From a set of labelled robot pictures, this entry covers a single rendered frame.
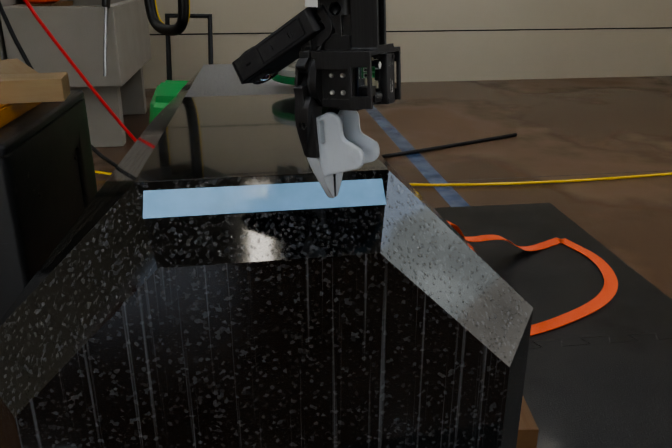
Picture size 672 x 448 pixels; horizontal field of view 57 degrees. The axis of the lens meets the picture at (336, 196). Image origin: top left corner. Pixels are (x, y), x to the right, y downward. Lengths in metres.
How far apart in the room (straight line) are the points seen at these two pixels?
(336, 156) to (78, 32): 3.42
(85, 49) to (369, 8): 3.45
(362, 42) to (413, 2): 5.70
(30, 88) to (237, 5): 4.66
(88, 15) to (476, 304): 3.34
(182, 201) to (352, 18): 0.33
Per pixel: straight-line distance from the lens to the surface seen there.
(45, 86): 1.51
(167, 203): 0.80
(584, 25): 6.97
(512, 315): 0.95
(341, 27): 0.60
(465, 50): 6.49
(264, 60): 0.64
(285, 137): 0.99
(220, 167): 0.85
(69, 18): 3.98
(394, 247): 0.80
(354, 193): 0.80
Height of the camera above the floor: 1.05
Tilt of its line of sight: 20 degrees down
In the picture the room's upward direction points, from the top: straight up
